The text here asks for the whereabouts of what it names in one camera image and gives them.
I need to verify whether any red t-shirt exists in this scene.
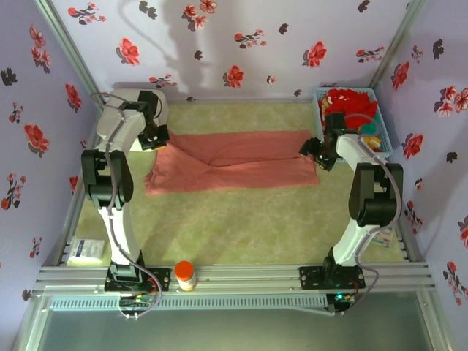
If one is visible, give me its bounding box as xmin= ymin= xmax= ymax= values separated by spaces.
xmin=317 ymin=88 xmax=379 ymax=127

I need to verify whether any aluminium frame post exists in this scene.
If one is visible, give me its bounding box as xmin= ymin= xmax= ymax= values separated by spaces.
xmin=370 ymin=0 xmax=429 ymax=91
xmin=33 ymin=0 xmax=106 ymax=110

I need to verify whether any white storage box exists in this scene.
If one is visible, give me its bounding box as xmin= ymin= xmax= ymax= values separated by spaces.
xmin=96 ymin=88 xmax=170 ymax=153

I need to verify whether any blue plastic basket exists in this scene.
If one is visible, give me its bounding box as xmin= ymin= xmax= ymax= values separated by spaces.
xmin=312 ymin=86 xmax=393 ymax=165

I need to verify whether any pink t-shirt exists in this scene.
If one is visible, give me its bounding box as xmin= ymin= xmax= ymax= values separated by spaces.
xmin=144 ymin=129 xmax=320 ymax=197

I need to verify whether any green t-shirt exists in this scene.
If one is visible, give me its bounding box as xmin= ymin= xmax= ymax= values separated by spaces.
xmin=358 ymin=118 xmax=382 ymax=138

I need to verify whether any colourful printed packet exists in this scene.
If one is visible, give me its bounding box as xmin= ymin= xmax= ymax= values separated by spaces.
xmin=369 ymin=225 xmax=396 ymax=250

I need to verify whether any grey left arm cable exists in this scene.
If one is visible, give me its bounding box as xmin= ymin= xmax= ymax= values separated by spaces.
xmin=89 ymin=91 xmax=164 ymax=321

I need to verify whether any aluminium cross rail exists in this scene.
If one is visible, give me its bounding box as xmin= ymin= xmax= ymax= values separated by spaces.
xmin=31 ymin=260 xmax=438 ymax=298

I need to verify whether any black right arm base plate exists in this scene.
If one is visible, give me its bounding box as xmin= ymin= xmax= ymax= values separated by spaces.
xmin=298 ymin=265 xmax=366 ymax=290

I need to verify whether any orange-capped white bottle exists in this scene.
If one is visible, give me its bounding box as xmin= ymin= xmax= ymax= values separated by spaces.
xmin=173 ymin=260 xmax=198 ymax=293

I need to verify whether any white paper packet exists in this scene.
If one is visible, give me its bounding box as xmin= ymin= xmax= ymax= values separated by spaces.
xmin=67 ymin=236 xmax=106 ymax=266

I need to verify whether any yellow t-shirt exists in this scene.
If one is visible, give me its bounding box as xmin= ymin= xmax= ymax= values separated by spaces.
xmin=360 ymin=133 xmax=383 ymax=153

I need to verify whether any green marbled table mat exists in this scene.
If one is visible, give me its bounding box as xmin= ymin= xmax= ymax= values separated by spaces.
xmin=75 ymin=102 xmax=407 ymax=266

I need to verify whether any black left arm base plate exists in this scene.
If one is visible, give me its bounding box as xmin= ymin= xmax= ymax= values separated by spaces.
xmin=104 ymin=265 xmax=173 ymax=293

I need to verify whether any grey slotted cable duct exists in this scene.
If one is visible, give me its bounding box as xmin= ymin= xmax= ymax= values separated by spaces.
xmin=48 ymin=294 xmax=329 ymax=312

